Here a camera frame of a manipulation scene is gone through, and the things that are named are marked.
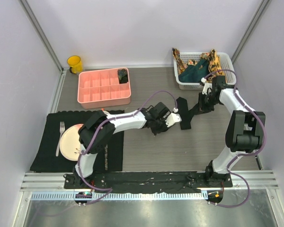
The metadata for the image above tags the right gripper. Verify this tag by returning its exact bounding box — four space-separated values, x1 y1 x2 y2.
195 92 220 115

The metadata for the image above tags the black tie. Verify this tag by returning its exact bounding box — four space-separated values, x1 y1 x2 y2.
177 97 200 130

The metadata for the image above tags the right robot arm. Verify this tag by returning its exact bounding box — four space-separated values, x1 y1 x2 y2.
198 76 266 187

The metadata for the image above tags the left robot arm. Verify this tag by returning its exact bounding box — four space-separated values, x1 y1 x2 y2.
73 107 171 189

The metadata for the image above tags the dark teal tie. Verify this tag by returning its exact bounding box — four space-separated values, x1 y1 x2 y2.
178 59 208 83

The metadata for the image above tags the yellow floral tie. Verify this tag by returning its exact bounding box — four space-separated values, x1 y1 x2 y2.
200 49 226 81

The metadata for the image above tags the orange floral tie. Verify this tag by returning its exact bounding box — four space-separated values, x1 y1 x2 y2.
172 48 197 75

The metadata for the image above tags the white plastic basket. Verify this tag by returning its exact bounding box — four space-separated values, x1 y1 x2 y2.
172 48 236 90

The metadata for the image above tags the rolled dark tie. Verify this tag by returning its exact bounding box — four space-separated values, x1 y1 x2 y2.
117 69 129 84

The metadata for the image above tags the silver knife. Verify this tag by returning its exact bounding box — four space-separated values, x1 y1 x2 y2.
104 144 108 171

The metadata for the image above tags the pink divided organizer box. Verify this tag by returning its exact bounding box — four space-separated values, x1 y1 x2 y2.
77 68 131 109

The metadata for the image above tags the pink cream plate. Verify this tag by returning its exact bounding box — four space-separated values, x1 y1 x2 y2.
59 124 83 161

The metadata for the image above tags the silver fork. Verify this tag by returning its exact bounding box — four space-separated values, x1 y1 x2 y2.
55 122 65 157

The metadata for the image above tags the yellow cup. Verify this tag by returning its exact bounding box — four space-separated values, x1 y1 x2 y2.
67 55 83 74

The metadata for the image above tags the black placemat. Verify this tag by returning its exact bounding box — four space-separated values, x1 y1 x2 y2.
30 111 124 173

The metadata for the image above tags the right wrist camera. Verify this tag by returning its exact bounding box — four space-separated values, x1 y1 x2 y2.
200 78 212 95

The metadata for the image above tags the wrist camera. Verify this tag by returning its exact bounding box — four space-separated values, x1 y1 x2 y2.
165 107 182 128
200 78 212 95

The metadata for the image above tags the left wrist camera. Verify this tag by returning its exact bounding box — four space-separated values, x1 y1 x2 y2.
165 107 182 128

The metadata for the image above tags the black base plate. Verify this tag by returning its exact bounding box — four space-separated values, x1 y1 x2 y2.
63 171 233 194

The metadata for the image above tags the slotted cable duct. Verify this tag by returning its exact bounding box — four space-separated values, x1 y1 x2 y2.
31 191 208 201

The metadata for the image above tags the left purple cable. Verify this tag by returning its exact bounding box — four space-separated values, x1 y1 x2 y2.
75 90 178 206

